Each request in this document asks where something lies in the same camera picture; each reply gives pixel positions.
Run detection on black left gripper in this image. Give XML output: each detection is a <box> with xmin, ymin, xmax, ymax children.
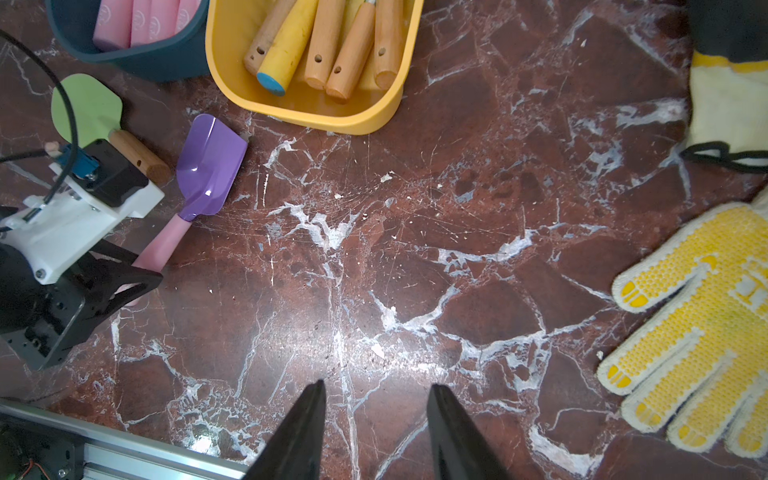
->
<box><xmin>1</xmin><ymin>140</ymin><xmax>164</xmax><ymax>370</ymax></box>

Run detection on black rubber glove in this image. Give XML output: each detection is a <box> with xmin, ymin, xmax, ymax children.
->
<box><xmin>681</xmin><ymin>0</ymin><xmax>767</xmax><ymax>174</ymax></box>

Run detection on purple pointed shovel pink handle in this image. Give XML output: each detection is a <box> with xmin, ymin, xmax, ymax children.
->
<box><xmin>175</xmin><ymin>0</ymin><xmax>201</xmax><ymax>34</ymax></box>

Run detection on purple square shovel pink handle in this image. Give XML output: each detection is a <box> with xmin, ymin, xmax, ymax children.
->
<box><xmin>133</xmin><ymin>114</ymin><xmax>248</xmax><ymax>272</ymax></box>

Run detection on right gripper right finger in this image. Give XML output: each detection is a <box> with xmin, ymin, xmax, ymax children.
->
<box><xmin>427</xmin><ymin>384</ymin><xmax>509</xmax><ymax>480</ymax></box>

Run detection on dark teal storage box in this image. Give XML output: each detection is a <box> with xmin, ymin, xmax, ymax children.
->
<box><xmin>45</xmin><ymin>0</ymin><xmax>210</xmax><ymax>83</ymax></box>

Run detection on yellow storage box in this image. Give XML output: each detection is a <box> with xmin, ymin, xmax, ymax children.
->
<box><xmin>205</xmin><ymin>0</ymin><xmax>424</xmax><ymax>135</ymax></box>

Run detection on yellow dotted work glove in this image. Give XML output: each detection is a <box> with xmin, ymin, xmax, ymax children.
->
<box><xmin>597</xmin><ymin>193</ymin><xmax>767</xmax><ymax>458</ymax></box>

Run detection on aluminium front rail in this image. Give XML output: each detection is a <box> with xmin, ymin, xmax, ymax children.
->
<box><xmin>1</xmin><ymin>399</ymin><xmax>248</xmax><ymax>479</ymax></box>

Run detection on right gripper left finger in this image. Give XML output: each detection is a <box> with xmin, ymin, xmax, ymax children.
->
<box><xmin>242</xmin><ymin>380</ymin><xmax>326</xmax><ymax>480</ymax></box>

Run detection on green shovel wooden handle front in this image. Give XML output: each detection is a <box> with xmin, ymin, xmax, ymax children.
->
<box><xmin>243</xmin><ymin>0</ymin><xmax>296</xmax><ymax>76</ymax></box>

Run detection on green shovel wooden handle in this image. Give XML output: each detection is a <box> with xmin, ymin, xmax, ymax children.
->
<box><xmin>305</xmin><ymin>0</ymin><xmax>346</xmax><ymax>90</ymax></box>
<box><xmin>50</xmin><ymin>73</ymin><xmax>173</xmax><ymax>187</ymax></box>
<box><xmin>243</xmin><ymin>0</ymin><xmax>296</xmax><ymax>76</ymax></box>
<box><xmin>325</xmin><ymin>1</ymin><xmax>376</xmax><ymax>102</ymax></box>
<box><xmin>374</xmin><ymin>0</ymin><xmax>404</xmax><ymax>91</ymax></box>

